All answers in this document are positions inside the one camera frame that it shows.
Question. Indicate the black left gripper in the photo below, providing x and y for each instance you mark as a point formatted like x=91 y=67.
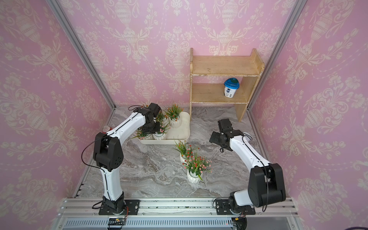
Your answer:
x=157 y=129

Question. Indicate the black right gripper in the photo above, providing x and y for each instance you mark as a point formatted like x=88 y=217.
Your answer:
x=216 y=139

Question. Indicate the pink flower twine pot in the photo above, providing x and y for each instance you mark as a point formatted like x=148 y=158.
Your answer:
x=141 y=135

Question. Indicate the red flower white pot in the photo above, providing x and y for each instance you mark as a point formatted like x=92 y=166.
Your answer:
x=161 y=117

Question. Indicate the pink flower front pot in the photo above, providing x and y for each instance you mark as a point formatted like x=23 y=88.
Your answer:
x=162 y=131

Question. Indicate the orange flower pot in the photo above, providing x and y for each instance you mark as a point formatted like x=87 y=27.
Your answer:
x=173 y=113

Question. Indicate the red pink flower pot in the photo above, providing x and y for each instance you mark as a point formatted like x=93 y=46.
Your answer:
x=187 y=151

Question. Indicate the red flower front pot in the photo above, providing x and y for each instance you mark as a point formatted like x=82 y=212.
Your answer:
x=195 y=167

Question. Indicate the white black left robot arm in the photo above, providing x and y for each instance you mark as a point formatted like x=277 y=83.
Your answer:
x=108 y=153

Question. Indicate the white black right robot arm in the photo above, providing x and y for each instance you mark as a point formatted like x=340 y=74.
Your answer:
x=266 y=182

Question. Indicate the cream plastic storage box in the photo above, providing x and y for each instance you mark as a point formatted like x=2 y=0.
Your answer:
x=173 y=135

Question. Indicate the blue lid white cup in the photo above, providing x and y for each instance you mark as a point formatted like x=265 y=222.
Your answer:
x=231 y=86

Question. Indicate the wooden two-tier shelf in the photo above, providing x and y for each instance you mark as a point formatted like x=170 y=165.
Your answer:
x=247 y=69

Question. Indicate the red can by wall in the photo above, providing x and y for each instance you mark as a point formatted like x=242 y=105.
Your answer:
x=106 y=129

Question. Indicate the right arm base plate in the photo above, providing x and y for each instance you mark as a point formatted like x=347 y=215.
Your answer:
x=229 y=207

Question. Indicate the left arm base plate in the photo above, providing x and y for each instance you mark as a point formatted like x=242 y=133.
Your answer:
x=128 y=207

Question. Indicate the aluminium front rail frame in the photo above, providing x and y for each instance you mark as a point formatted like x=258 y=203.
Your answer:
x=197 y=213

